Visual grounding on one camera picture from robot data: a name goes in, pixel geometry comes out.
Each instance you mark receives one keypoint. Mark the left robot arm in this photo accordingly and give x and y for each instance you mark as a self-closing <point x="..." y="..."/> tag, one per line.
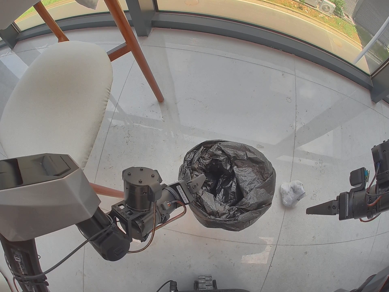
<point x="45" y="199"/>

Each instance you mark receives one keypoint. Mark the white cushioned wooden chair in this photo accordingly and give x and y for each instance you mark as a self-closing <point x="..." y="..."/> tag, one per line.
<point x="60" y="96"/>

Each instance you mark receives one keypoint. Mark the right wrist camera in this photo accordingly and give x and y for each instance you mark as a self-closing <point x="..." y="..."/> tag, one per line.
<point x="357" y="176"/>

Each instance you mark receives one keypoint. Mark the window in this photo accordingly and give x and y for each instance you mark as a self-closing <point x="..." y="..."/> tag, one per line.
<point x="243" y="8"/>

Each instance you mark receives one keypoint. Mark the crumpled white paper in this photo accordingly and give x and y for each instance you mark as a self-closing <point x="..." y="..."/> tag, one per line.
<point x="291" y="193"/>

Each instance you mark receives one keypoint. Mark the black plastic bag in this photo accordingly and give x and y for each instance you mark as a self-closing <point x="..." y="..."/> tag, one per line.
<point x="252" y="169"/>

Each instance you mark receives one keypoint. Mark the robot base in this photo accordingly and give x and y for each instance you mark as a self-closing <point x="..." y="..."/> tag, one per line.
<point x="206" y="283"/>

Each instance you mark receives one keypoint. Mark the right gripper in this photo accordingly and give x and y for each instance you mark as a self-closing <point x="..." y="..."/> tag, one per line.
<point x="355" y="205"/>

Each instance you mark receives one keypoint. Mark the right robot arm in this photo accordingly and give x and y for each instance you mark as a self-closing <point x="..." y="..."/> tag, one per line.
<point x="381" y="157"/>

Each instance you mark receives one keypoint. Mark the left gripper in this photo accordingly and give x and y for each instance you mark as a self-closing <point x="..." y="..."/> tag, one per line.
<point x="180" y="195"/>

